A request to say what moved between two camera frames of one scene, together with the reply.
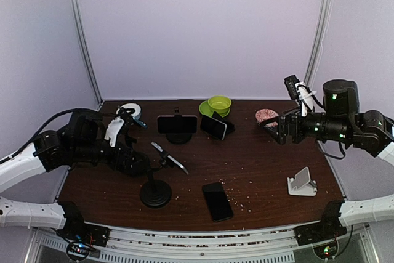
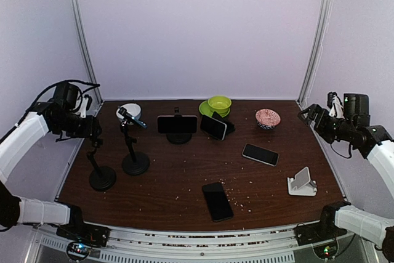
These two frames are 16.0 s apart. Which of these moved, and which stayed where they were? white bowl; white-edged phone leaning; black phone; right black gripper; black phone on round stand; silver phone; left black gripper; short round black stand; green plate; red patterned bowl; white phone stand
Moved: silver phone; left black gripper; right black gripper
Stayed: black phone on round stand; white-edged phone leaning; black phone; green plate; white phone stand; short round black stand; red patterned bowl; white bowl
